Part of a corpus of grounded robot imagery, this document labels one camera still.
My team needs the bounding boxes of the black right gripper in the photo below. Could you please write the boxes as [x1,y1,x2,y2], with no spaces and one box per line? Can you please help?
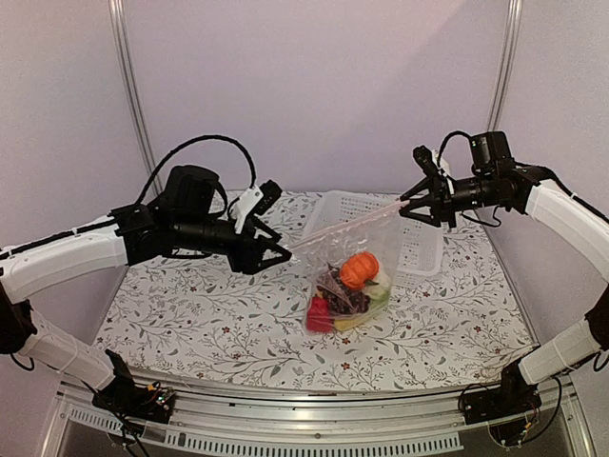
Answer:
[401,173,503,228]

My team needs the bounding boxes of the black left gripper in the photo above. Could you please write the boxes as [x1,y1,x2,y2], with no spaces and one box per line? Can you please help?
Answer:
[175,213,293,275]

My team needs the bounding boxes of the clear zip top bag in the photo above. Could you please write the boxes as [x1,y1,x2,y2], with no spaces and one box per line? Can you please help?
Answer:
[289,201,405,333]

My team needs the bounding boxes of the orange toy fruit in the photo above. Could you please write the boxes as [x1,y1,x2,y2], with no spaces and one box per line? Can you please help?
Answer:
[339,251,380,290]

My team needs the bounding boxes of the dark red grapes toy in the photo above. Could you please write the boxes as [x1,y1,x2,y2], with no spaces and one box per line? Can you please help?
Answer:
[316,268,371,316]

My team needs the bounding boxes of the red toy pepper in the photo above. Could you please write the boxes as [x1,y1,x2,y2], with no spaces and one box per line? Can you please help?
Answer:
[305,296,333,333]

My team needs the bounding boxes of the white cauliflower toy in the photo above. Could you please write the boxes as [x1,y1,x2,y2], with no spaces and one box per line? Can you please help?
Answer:
[363,268,391,302]

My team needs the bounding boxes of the yellow banana toy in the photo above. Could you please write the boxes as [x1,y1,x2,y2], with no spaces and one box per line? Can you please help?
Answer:
[334,315,367,332]

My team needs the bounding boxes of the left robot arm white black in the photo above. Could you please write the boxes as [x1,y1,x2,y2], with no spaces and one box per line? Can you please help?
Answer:
[1,166,291,413]

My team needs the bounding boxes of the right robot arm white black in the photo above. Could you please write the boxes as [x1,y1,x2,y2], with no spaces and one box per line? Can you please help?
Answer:
[400,130,608,416]

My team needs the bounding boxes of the white plastic basket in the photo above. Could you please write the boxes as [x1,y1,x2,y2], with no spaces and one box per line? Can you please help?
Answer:
[303,190,442,289]

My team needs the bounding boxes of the floral table cloth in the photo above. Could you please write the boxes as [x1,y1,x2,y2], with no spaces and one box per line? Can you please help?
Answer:
[95,222,537,391]

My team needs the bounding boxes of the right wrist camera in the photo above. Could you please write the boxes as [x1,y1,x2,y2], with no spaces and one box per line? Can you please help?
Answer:
[413,146,448,181]

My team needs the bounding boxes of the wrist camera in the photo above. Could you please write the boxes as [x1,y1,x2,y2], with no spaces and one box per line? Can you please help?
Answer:
[413,146,448,181]
[227,180,282,234]

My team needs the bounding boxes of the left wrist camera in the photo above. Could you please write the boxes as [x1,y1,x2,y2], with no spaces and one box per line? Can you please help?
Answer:
[227,180,282,234]

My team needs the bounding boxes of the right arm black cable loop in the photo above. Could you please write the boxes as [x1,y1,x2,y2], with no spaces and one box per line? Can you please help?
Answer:
[436,130,475,158]

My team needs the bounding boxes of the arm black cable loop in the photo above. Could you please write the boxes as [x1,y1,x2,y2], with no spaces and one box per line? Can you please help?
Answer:
[135,135,258,206]
[436,130,475,158]

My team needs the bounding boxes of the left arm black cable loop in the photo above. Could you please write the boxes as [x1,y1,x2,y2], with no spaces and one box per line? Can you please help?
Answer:
[135,135,258,206]

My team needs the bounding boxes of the front aluminium rail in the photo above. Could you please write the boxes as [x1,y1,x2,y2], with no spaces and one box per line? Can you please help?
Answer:
[41,369,600,456]

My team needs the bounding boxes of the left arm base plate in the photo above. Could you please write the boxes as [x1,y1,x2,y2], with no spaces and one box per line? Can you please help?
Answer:
[92,378,176,424]

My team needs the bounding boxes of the right aluminium frame post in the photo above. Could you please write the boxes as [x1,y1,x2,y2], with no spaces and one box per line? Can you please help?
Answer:
[486,0,523,130]

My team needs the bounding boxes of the aluminium frame post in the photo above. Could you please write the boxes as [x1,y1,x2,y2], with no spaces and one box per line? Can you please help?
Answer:
[108,0,156,177]
[486,0,523,130]

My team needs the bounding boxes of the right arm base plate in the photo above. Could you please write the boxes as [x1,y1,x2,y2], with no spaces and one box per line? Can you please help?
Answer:
[458,384,541,425]

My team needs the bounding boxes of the left aluminium frame post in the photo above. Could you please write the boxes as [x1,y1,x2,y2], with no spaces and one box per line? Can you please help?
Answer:
[108,0,156,177]

